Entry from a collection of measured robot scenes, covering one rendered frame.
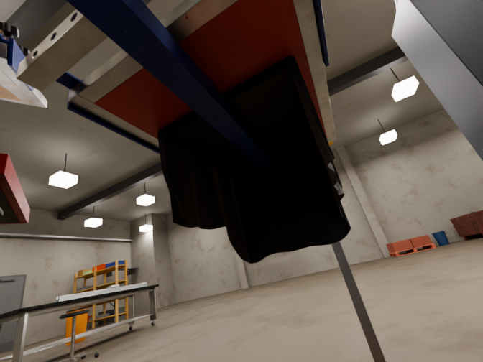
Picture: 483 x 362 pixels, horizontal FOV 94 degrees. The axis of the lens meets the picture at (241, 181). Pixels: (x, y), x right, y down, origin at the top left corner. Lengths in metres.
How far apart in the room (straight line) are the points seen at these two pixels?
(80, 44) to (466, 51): 0.94
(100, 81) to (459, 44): 0.92
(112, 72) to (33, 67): 0.17
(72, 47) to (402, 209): 10.08
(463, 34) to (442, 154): 10.16
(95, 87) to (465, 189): 10.71
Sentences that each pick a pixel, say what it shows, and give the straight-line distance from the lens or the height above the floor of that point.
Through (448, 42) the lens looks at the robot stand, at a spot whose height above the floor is 0.94.
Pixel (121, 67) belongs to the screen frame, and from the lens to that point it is 0.61.
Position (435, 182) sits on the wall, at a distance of 10.64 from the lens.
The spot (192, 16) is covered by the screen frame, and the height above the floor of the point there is 0.95.
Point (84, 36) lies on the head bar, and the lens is 0.63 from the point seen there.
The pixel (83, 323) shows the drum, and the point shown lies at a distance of 6.51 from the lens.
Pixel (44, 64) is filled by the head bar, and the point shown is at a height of 0.99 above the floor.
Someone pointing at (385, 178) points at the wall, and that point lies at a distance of 10.39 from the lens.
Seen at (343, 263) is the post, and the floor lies 0.44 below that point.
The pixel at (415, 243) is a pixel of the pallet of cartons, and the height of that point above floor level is 0.24.
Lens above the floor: 0.48
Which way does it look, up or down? 23 degrees up
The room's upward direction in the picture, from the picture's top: 14 degrees counter-clockwise
